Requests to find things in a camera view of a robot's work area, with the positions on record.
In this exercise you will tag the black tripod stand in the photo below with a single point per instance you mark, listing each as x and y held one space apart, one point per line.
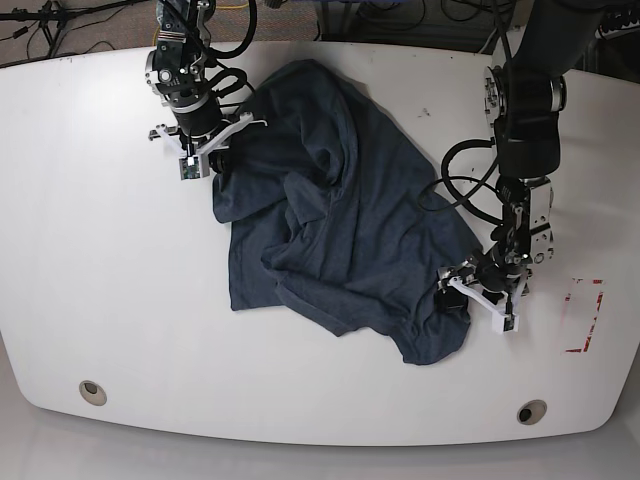
52 19

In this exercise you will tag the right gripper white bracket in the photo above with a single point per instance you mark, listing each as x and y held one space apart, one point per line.
206 131

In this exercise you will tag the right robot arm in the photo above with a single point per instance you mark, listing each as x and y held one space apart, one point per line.
187 73

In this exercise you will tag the dark blue T-shirt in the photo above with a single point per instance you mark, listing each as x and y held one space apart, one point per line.
329 217

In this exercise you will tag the left table cable grommet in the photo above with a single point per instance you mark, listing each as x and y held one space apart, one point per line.
92 393

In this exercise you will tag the table cable grommet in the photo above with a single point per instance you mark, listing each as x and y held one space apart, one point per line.
92 393
532 412

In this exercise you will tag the white power strip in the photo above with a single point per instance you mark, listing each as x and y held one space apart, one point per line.
615 24

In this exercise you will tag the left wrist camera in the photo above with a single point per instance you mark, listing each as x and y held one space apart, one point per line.
504 323

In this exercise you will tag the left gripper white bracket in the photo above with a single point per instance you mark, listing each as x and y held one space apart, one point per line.
494 285

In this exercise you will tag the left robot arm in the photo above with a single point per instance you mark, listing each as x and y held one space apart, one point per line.
524 96

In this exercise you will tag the right table cable grommet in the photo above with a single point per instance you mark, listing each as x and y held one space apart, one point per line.
532 412

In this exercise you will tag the red tape rectangle marking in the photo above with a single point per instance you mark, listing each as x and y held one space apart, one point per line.
580 312

